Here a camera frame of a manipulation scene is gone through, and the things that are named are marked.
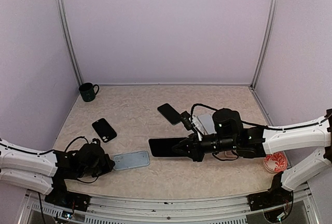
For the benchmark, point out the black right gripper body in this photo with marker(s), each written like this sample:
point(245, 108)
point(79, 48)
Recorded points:
point(223, 144)

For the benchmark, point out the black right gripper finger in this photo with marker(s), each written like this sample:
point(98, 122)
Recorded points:
point(189, 140)
point(183, 148)

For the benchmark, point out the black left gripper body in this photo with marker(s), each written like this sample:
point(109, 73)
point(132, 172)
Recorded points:
point(98, 170)

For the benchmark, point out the light blue phone case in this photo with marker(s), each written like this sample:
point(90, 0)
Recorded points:
point(131, 160)

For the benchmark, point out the large silver phone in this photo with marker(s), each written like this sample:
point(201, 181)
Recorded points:
point(162, 147)

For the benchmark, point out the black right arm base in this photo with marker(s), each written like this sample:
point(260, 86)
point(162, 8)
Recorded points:
point(274, 196)

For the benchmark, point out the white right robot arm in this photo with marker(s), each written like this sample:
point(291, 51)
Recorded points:
point(261, 140)

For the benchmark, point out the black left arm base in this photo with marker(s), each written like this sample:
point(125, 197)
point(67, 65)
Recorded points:
point(60, 196)

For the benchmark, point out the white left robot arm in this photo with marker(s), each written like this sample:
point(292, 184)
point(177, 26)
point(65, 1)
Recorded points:
point(47, 171)

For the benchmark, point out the pink clear phone case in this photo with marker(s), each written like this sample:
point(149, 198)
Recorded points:
point(229, 155)

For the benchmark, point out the small black phone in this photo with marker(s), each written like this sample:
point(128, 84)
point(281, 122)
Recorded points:
point(168, 112)

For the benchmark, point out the dark green mug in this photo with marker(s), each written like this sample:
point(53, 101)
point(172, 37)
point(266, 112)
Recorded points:
point(88, 91)

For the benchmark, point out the red patterned white dish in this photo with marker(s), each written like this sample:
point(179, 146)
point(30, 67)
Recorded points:
point(276, 162)

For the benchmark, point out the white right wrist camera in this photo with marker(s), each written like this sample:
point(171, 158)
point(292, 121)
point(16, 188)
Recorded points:
point(190, 125)

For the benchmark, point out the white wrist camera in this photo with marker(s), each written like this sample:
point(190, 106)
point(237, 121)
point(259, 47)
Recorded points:
point(96, 141)
point(190, 125)

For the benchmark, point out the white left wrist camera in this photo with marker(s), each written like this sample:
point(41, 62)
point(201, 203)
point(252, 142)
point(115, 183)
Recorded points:
point(96, 141)

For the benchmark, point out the aluminium front rail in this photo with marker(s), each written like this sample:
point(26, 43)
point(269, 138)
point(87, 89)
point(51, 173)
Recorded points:
point(231, 209)

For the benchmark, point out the right aluminium corner post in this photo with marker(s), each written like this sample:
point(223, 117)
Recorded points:
point(265, 43)

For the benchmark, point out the aluminium corner post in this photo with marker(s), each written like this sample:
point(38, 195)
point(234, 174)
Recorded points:
point(265, 43)
point(68, 41)

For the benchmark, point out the left aluminium corner post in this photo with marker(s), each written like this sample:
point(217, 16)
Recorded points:
point(68, 41)

